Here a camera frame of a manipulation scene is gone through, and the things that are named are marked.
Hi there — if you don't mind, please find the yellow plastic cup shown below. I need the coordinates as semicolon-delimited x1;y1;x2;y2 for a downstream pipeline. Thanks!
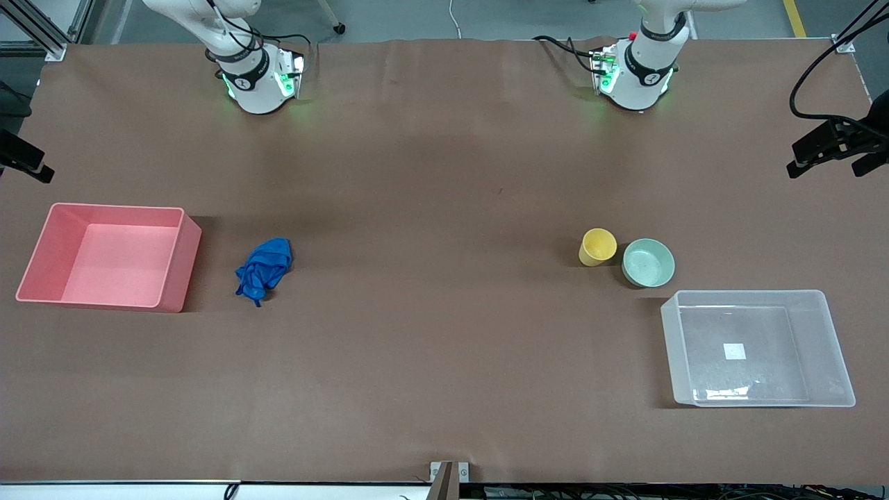
579;228;618;267

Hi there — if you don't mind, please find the blue cloth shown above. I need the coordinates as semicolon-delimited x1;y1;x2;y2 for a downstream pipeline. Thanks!
235;238;293;307

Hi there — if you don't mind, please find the mint green bowl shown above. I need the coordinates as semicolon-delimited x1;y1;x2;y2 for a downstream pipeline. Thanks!
622;238;676;288

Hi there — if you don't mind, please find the connector box with green lights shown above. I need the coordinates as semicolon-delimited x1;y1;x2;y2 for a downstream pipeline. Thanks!
276;50;307;102
590;46;620;95

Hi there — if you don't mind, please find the clear plastic box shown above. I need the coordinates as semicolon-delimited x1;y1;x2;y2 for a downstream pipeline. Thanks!
660;290;856;408

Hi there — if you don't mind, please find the brown table cover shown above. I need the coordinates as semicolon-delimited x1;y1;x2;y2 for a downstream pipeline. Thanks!
0;38;889;484

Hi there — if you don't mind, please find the black caster wheel leg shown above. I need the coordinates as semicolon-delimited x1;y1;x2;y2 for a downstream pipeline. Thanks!
316;0;347;35

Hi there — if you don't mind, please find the pink plastic bin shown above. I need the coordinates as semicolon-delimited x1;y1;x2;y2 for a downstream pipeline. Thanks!
15;203;203;313

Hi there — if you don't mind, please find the metal table edge bracket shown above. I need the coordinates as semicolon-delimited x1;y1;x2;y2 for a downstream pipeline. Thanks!
429;461;470;500

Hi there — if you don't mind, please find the black base cable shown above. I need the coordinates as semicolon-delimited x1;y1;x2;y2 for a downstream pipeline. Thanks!
205;0;313;67
533;35;606;74

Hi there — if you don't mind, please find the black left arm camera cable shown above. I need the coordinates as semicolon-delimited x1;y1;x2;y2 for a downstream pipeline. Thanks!
789;0;889;124

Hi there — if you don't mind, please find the aluminium frame profile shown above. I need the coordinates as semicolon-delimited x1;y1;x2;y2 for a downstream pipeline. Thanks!
0;0;96;62

